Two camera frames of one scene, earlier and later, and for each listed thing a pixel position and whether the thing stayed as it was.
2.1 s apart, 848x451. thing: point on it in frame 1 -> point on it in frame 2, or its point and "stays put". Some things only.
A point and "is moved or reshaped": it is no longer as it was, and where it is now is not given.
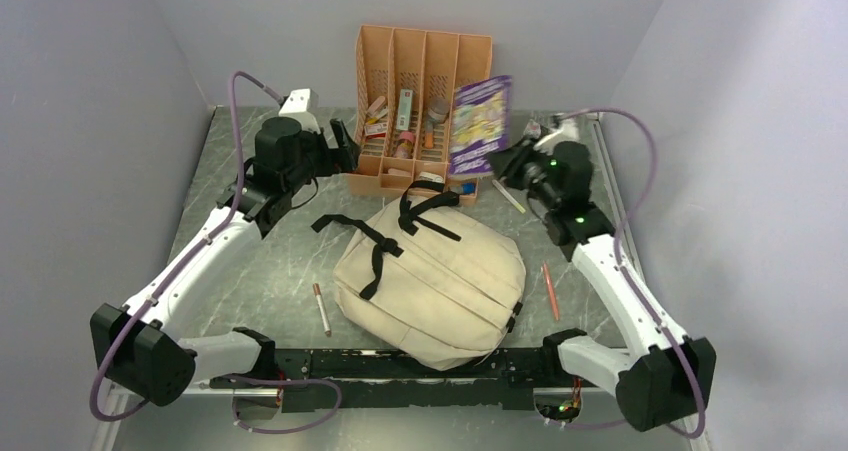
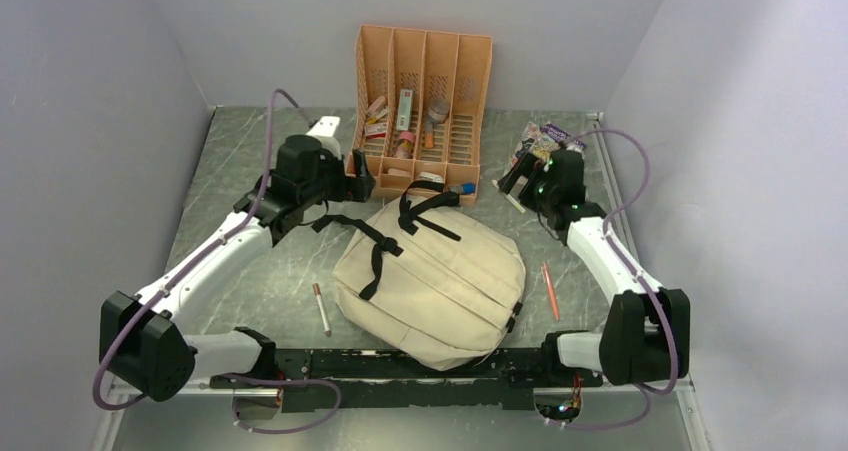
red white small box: x=376 y=130 stays put
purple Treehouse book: x=480 y=125 is moved or reshaped
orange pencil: x=551 y=292 stays put
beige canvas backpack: x=430 y=283 stays put
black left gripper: x=334 y=160 -> x=346 y=188
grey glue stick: x=438 y=109 stays put
